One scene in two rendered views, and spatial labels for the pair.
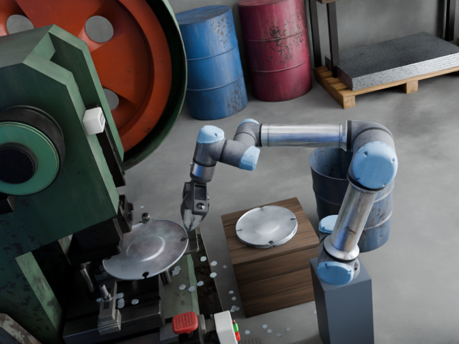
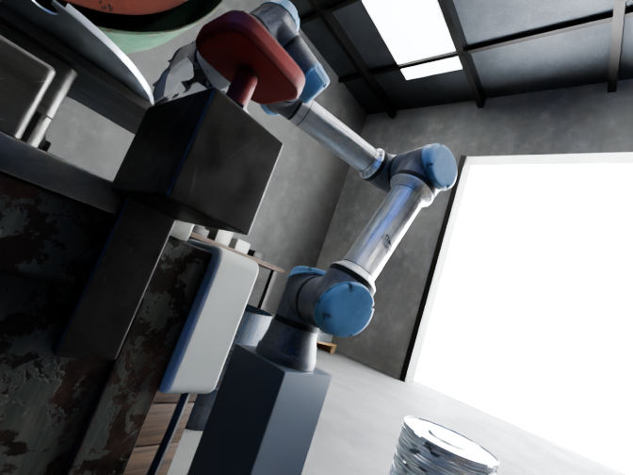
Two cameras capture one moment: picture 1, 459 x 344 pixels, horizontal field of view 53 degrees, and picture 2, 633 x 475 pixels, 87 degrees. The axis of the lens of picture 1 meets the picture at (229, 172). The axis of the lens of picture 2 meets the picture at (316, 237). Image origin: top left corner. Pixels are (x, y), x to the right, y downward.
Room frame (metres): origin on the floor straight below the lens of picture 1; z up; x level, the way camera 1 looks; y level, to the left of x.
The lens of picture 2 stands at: (0.69, 0.31, 0.61)
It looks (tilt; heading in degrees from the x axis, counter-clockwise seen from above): 10 degrees up; 314
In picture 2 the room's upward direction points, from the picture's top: 19 degrees clockwise
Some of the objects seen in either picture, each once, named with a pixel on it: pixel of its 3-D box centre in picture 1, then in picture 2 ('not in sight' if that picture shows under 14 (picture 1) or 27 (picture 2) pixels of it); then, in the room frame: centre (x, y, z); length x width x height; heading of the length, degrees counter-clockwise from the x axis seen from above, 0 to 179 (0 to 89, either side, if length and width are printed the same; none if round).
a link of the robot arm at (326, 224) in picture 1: (336, 235); (307, 295); (1.27, -0.32, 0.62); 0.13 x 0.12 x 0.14; 161
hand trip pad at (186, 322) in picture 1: (187, 330); (236, 99); (0.90, 0.21, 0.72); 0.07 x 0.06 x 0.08; 92
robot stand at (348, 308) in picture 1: (342, 309); (251, 454); (1.27, -0.33, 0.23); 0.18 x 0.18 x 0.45; 2
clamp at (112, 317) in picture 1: (106, 299); not in sight; (1.05, 0.45, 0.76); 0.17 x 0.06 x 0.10; 2
